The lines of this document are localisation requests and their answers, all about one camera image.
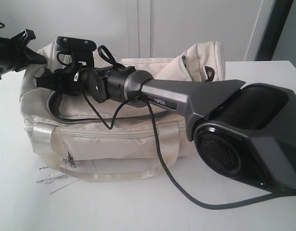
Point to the white Tonlion hang tag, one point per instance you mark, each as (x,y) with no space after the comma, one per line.
(43,172)

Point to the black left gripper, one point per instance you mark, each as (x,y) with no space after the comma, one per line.
(15,55)

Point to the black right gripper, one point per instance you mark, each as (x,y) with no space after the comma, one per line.
(72,80)

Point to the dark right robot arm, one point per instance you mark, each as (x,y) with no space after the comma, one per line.
(244,132)

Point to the cream fabric duffel bag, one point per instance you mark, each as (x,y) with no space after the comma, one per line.
(67,132)

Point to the white rear hang tag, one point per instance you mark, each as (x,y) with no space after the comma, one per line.
(60,183)

